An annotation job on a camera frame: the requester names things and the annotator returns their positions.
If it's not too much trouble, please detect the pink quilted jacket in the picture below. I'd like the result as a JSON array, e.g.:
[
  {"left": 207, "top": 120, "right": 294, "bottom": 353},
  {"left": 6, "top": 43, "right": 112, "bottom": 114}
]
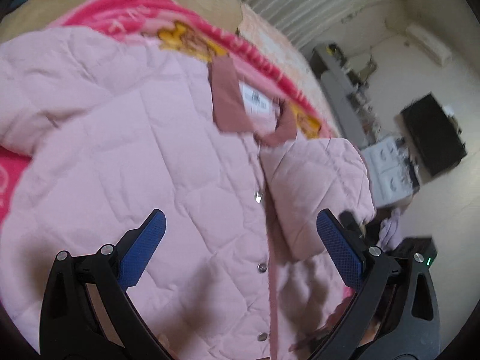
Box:
[{"left": 1, "top": 27, "right": 375, "bottom": 359}]

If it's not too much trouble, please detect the lavender cloth on chair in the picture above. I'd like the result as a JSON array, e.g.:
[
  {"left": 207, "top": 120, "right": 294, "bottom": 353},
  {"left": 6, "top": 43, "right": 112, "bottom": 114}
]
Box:
[{"left": 377, "top": 208, "right": 404, "bottom": 252}]

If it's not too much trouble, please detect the white drawer chest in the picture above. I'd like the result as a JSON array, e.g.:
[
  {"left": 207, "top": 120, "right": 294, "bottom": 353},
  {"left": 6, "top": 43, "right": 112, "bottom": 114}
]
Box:
[{"left": 360, "top": 136, "right": 420, "bottom": 209}]

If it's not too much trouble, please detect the grey curved drawer dresser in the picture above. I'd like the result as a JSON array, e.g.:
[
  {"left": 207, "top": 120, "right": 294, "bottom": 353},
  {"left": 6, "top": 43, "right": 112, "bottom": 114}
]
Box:
[{"left": 309, "top": 43, "right": 368, "bottom": 149}]

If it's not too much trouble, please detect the clutter on dresser top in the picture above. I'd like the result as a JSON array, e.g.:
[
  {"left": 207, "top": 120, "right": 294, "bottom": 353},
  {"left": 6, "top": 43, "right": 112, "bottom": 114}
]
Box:
[{"left": 325, "top": 43, "right": 377, "bottom": 114}]

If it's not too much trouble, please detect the white air conditioner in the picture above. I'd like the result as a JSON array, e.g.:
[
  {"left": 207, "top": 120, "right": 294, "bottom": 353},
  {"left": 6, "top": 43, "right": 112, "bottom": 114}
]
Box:
[{"left": 405, "top": 23, "right": 452, "bottom": 67}]

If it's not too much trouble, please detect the peach white knitted blanket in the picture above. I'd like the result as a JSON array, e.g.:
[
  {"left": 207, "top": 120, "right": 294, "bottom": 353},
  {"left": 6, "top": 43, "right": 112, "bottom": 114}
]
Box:
[{"left": 238, "top": 3, "right": 323, "bottom": 102}]

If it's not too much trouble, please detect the pink cartoon fleece blanket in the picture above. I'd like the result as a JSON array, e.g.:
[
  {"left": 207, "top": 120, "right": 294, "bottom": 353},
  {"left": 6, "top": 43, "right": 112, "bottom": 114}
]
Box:
[{"left": 0, "top": 0, "right": 339, "bottom": 211}]

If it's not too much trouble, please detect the black wall television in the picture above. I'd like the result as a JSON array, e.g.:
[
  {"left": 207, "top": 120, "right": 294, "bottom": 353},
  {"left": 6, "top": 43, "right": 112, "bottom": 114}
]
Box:
[{"left": 400, "top": 94, "right": 467, "bottom": 177}]

